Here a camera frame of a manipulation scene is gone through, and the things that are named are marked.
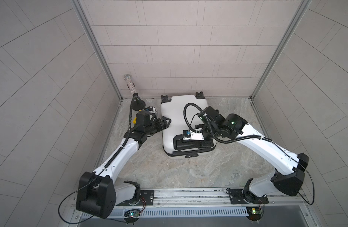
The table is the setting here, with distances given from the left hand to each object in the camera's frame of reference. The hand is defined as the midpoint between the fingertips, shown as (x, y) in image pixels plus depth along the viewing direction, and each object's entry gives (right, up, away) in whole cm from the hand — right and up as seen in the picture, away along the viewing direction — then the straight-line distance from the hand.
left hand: (170, 121), depth 81 cm
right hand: (+13, -7, -11) cm, 19 cm away
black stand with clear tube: (-28, +11, +29) cm, 42 cm away
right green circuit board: (+42, -43, -13) cm, 62 cm away
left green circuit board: (-17, -43, -15) cm, 48 cm away
